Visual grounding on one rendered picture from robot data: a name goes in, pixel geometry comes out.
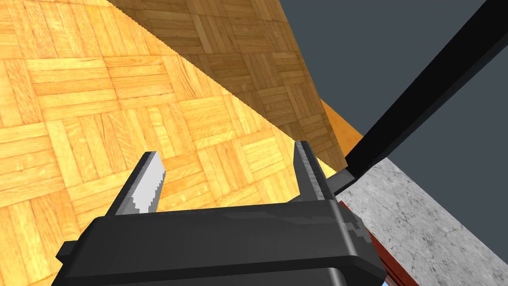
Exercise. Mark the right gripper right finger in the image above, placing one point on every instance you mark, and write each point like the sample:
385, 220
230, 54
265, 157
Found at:
311, 178

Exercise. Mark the black straight bar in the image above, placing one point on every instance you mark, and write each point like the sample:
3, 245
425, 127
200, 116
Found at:
428, 83

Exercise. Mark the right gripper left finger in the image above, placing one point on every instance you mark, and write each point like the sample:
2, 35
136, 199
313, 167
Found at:
145, 186

